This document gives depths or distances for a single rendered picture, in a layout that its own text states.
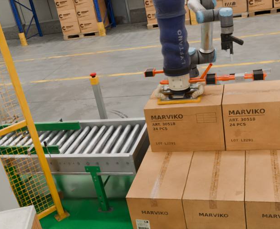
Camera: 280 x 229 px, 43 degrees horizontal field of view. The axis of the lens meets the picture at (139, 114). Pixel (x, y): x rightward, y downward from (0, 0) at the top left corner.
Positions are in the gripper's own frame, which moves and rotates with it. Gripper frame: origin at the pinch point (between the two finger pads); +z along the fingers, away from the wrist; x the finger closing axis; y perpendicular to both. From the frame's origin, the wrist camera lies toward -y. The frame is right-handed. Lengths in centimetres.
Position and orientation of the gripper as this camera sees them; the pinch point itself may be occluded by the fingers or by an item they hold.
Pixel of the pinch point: (232, 58)
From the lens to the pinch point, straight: 280.7
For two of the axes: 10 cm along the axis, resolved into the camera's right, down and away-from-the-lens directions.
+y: -9.5, 0.5, 3.1
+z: 1.8, 8.9, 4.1
